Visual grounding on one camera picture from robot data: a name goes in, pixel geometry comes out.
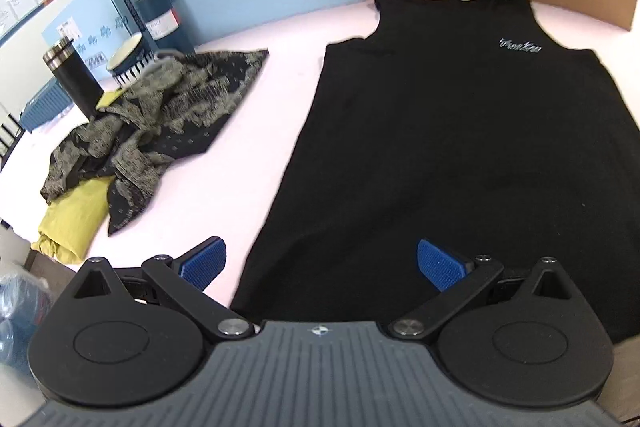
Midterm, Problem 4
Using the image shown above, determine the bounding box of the clear plastic bag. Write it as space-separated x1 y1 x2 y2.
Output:
0 274 54 366

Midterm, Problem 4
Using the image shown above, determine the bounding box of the yellow cloth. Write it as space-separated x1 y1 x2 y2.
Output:
30 177 119 264

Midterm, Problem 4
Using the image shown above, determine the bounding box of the piano key patterned cup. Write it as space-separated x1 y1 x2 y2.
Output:
106 32 157 88

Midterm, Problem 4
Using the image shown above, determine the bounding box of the black tumbler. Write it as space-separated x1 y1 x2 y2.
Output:
42 35 106 120

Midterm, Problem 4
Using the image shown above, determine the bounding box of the dark teal tall cylinder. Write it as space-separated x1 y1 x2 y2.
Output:
122 0 194 56

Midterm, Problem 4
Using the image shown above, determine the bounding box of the small light blue box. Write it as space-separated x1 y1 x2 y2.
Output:
40 0 137 84

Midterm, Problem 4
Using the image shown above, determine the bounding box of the dark blue crate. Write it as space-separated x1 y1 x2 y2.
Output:
19 76 77 134

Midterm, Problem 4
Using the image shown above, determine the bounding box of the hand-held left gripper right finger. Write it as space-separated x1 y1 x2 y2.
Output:
387 238 569 339

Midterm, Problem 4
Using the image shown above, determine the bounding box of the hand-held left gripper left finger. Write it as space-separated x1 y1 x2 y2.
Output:
74 235 255 339

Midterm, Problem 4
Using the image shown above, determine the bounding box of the black sleeveless dress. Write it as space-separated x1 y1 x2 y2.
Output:
230 0 640 346

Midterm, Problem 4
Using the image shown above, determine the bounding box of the black beige lace patterned cloth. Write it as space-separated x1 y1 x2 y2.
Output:
40 48 270 237

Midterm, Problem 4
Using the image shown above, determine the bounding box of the grey cloth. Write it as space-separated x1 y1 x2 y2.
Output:
142 49 187 78

